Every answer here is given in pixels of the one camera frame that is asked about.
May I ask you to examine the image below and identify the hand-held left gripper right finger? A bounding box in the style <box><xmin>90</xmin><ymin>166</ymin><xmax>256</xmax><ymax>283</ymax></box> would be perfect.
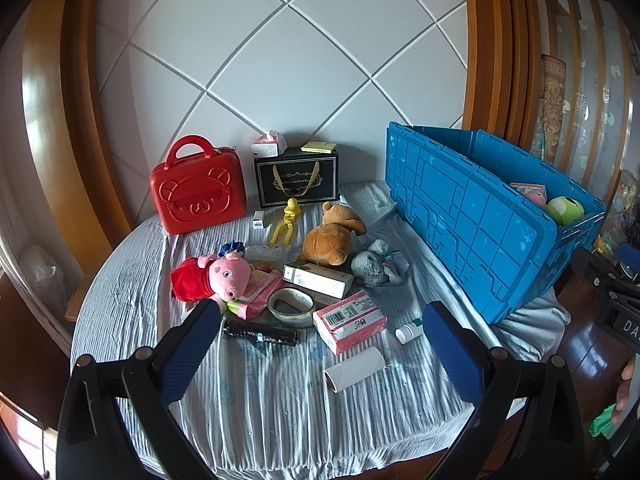
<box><xmin>422</xmin><ymin>301</ymin><xmax>586</xmax><ymax>480</ymax></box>

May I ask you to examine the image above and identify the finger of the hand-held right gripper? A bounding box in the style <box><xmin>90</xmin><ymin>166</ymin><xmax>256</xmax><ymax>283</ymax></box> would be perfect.
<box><xmin>572</xmin><ymin>247</ymin><xmax>640</xmax><ymax>293</ymax></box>

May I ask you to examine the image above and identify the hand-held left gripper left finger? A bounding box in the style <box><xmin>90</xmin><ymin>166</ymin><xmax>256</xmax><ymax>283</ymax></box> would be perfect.
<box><xmin>56</xmin><ymin>299</ymin><xmax>223</xmax><ymax>480</ymax></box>

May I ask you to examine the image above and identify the pink green wet wipes pack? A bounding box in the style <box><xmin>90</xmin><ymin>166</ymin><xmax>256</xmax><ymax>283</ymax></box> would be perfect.
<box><xmin>225</xmin><ymin>262</ymin><xmax>287</xmax><ymax>321</ymax></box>

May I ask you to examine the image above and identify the pink pig plush toy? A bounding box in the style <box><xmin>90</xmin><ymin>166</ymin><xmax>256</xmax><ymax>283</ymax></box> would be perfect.
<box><xmin>170</xmin><ymin>252</ymin><xmax>252</xmax><ymax>306</ymax></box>

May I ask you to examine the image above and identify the white cardboard tube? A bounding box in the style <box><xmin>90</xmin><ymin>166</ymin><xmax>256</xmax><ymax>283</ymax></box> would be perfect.
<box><xmin>323</xmin><ymin>346</ymin><xmax>387</xmax><ymax>393</ymax></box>

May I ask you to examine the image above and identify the grey plush toy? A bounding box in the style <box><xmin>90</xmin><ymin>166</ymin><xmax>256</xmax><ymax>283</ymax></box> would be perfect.
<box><xmin>350</xmin><ymin>239</ymin><xmax>408</xmax><ymax>288</ymax></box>

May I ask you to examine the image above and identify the blue plastic storage crate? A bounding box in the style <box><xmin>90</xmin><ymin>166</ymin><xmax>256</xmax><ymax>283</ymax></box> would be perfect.
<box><xmin>385</xmin><ymin>121</ymin><xmax>607</xmax><ymax>325</ymax></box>

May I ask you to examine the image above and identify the person's right hand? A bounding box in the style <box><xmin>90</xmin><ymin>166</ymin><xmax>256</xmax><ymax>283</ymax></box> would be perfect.
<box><xmin>616</xmin><ymin>357</ymin><xmax>640</xmax><ymax>413</ymax></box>

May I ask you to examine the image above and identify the small white bottle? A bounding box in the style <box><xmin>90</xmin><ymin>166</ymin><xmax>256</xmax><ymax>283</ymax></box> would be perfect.
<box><xmin>395</xmin><ymin>317</ymin><xmax>425</xmax><ymax>344</ymax></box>

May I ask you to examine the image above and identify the green frog plush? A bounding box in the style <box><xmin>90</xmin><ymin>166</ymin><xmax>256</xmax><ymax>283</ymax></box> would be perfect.
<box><xmin>545</xmin><ymin>196</ymin><xmax>586</xmax><ymax>226</ymax></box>

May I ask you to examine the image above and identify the black plastic roll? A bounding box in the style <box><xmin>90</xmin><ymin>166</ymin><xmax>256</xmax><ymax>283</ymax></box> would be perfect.
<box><xmin>222</xmin><ymin>318</ymin><xmax>300</xmax><ymax>347</ymax></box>

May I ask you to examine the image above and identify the bag of toys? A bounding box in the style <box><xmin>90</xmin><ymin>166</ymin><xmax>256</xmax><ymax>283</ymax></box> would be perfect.
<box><xmin>595</xmin><ymin>170</ymin><xmax>640</xmax><ymax>261</ymax></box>

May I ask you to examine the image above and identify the small pink box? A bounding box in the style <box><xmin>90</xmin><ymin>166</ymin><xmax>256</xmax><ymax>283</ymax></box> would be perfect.
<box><xmin>510</xmin><ymin>182</ymin><xmax>548</xmax><ymax>208</ymax></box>

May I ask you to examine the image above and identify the green cloth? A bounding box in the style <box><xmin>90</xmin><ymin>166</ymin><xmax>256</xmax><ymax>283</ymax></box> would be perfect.
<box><xmin>589</xmin><ymin>402</ymin><xmax>623</xmax><ymax>437</ymax></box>

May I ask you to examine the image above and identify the pink tissue packet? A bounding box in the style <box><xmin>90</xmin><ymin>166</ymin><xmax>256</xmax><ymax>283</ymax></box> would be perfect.
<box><xmin>313</xmin><ymin>290</ymin><xmax>388</xmax><ymax>355</ymax></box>

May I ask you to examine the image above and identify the tape roll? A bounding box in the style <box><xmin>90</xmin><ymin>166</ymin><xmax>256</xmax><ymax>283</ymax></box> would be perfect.
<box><xmin>266</xmin><ymin>287</ymin><xmax>316</xmax><ymax>329</ymax></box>

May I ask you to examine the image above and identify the clear plastic bottle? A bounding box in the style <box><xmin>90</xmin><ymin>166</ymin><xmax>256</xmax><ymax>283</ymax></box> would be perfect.
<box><xmin>243</xmin><ymin>245</ymin><xmax>283</xmax><ymax>263</ymax></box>

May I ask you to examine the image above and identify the white green carton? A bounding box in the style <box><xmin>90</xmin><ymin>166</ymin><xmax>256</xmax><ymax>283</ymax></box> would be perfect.
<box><xmin>282</xmin><ymin>261</ymin><xmax>354</xmax><ymax>299</ymax></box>

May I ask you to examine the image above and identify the red bear suitcase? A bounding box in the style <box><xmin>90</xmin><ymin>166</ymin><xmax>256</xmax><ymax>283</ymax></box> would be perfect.
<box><xmin>150</xmin><ymin>135</ymin><xmax>247</xmax><ymax>236</ymax></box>

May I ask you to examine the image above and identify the brown teddy bear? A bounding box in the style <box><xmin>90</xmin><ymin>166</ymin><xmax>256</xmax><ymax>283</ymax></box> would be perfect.
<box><xmin>299</xmin><ymin>201</ymin><xmax>368</xmax><ymax>266</ymax></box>

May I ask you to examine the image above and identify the rolled patterned rug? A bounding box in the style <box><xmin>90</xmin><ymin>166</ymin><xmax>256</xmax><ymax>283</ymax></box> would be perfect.
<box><xmin>531</xmin><ymin>54</ymin><xmax>568</xmax><ymax>163</ymax></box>

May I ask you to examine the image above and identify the clear plastic bag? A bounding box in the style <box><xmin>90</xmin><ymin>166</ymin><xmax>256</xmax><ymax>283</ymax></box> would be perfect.
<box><xmin>20</xmin><ymin>244</ymin><xmax>68</xmax><ymax>311</ymax></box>

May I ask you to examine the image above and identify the yellow plastic clip toy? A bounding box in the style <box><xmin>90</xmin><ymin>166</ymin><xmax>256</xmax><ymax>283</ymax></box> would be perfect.
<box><xmin>270</xmin><ymin>197</ymin><xmax>302</xmax><ymax>247</ymax></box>

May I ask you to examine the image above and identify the black gift bag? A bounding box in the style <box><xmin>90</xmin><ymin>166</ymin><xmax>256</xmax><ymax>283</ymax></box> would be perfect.
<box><xmin>254</xmin><ymin>146</ymin><xmax>341</xmax><ymax>209</ymax></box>

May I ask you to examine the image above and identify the white pink tissue box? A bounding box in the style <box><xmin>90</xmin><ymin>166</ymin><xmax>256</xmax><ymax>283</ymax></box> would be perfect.
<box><xmin>250</xmin><ymin>130</ymin><xmax>287</xmax><ymax>157</ymax></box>

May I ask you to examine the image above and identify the wooden frame glass door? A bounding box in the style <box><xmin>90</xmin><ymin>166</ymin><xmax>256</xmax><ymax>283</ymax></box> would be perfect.
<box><xmin>537</xmin><ymin>0</ymin><xmax>640</xmax><ymax>191</ymax></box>

